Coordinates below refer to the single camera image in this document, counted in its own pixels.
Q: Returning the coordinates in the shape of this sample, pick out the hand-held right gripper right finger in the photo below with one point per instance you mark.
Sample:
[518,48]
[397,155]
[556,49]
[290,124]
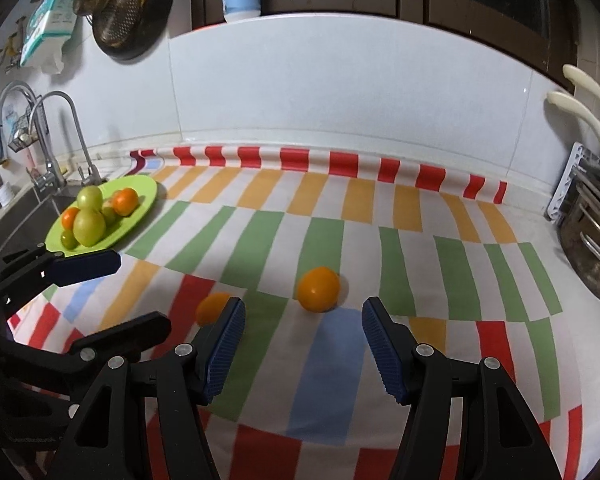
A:
[380,350]

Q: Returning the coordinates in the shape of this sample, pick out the colourful striped tablecloth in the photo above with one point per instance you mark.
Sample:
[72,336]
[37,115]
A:
[330,220]

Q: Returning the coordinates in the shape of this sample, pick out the metal colander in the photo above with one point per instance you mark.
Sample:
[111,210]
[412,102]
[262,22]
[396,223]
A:
[115,5]

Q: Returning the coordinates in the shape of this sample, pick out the tissue pack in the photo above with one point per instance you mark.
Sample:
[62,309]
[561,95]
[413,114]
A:
[50,15]

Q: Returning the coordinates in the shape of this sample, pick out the chrome kitchen faucet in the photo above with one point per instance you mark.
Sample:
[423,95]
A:
[77,130]
[0,125]

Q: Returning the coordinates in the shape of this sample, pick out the steel sink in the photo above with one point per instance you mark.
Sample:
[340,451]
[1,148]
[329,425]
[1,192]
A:
[15,220]

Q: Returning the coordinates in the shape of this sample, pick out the large green citrus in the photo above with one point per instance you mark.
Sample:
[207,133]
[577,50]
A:
[90,227]

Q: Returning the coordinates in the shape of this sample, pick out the green plate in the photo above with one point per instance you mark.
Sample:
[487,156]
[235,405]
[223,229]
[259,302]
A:
[140,195]

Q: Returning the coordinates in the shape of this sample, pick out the white dish rack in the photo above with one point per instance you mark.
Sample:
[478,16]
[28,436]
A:
[567,185]

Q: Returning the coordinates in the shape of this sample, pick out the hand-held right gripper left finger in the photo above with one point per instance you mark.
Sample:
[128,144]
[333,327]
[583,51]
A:
[225,347]

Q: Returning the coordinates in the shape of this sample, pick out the small yellow-green tomato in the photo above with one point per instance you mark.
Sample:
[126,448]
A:
[110,214]

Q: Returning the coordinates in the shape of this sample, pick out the pale green tomato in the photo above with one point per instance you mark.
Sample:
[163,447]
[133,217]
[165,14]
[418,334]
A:
[89,196]

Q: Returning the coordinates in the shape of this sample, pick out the dark green tomato with stem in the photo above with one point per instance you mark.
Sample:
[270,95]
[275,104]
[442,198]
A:
[69,239]

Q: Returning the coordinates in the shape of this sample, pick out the large steel pot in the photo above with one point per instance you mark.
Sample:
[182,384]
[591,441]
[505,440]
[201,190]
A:
[587,250]

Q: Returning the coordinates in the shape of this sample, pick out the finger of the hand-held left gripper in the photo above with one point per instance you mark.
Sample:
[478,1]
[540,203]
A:
[90,265]
[130,330]

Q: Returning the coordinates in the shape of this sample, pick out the medium orange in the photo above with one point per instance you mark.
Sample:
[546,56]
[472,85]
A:
[319,289]

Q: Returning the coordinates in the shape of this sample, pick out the black frying pan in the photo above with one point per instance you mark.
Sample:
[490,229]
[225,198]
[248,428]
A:
[155,15]

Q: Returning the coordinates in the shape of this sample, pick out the large orange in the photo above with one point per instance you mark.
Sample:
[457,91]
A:
[70,216]

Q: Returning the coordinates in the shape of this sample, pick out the small orange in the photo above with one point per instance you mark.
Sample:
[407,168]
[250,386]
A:
[211,307]
[126,201]

